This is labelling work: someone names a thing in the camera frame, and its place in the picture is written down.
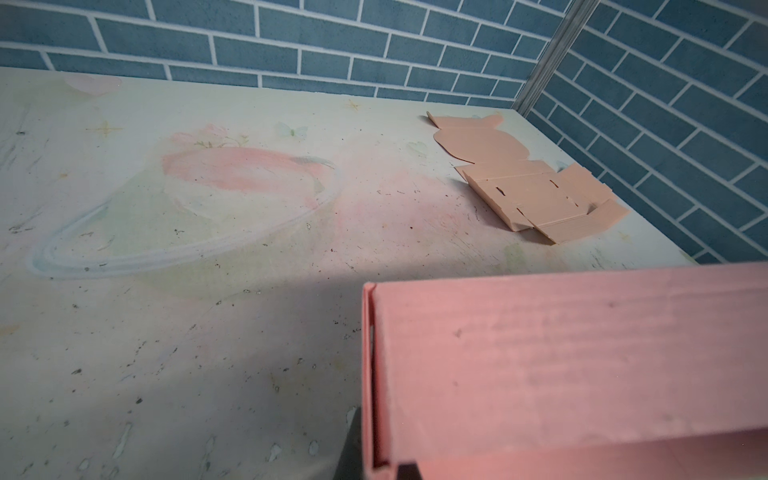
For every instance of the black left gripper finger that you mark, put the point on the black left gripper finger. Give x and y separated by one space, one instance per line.
349 465

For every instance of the pink cardboard box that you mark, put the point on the pink cardboard box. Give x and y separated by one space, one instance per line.
633 374

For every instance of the tan flat cardboard box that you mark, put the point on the tan flat cardboard box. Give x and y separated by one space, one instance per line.
563 206

